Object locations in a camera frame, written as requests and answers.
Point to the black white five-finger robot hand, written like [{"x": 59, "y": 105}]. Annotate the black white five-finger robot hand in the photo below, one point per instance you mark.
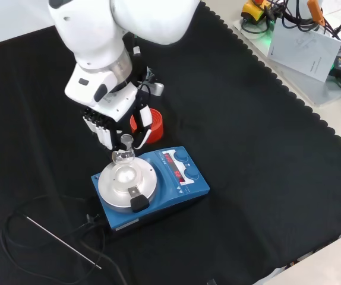
[{"x": 99, "y": 92}]

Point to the clear glass round-bottom flask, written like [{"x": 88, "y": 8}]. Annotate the clear glass round-bottom flask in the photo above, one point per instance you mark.
[{"x": 125, "y": 154}]

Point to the blue heater with steel plate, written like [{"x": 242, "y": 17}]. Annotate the blue heater with steel plate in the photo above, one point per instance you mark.
[{"x": 170, "y": 193}]

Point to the thin steel probe rod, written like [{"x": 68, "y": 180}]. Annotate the thin steel probe rod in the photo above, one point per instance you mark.
[{"x": 63, "y": 242}]

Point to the black bench cloth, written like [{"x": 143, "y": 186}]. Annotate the black bench cloth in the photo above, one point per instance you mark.
[{"x": 247, "y": 163}]

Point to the yellow stop button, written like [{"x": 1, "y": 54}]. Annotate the yellow stop button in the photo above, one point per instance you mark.
[{"x": 252, "y": 10}]

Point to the pale board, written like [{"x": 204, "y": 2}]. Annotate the pale board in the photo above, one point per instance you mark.
[{"x": 304, "y": 49}]

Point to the small clear cloth clip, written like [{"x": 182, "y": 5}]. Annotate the small clear cloth clip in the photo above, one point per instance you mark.
[{"x": 211, "y": 282}]

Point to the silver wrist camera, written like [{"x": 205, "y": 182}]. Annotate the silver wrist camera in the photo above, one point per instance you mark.
[{"x": 158, "y": 88}]

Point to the grey base plate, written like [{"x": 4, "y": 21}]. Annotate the grey base plate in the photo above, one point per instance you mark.
[{"x": 316, "y": 89}]

